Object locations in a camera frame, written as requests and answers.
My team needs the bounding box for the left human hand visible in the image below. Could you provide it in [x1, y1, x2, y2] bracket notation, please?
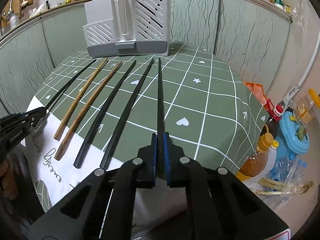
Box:
[0, 160, 10, 178]

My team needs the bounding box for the cooking oil bottle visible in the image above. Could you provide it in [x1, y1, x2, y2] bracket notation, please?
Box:
[236, 125, 279, 183]

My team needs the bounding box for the red cap sauce bottle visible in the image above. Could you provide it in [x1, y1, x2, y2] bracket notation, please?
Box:
[264, 99, 284, 139]

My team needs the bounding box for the black chopstick four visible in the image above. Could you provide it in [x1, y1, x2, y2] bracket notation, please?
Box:
[100, 58, 155, 170]

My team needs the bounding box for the black chopstick three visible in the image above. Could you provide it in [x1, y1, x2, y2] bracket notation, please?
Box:
[73, 60, 137, 169]

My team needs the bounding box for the green checkered tablecloth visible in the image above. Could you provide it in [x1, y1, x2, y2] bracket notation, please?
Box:
[25, 40, 268, 210]

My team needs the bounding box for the grey plastic utensil holder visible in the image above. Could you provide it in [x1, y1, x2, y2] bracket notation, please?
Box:
[83, 0, 171, 58]

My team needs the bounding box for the yellow lid glass jar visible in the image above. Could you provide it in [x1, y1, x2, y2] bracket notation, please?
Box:
[295, 89, 320, 127]

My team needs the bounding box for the black chopstick five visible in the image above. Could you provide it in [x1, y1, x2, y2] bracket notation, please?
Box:
[157, 58, 164, 157]

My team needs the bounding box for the wooden chopstick two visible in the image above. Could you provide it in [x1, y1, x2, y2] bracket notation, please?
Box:
[54, 61, 123, 161]

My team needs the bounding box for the wooden cutting board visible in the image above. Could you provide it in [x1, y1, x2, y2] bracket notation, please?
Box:
[1, 0, 20, 34]

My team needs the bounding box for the wooden chopstick one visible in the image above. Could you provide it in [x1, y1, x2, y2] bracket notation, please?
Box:
[54, 58, 108, 140]

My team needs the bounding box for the metal utensil canister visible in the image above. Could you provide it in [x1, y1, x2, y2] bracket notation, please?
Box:
[8, 11, 20, 29]

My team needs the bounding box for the black chopstick two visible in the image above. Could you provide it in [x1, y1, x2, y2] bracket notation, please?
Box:
[44, 59, 97, 111]

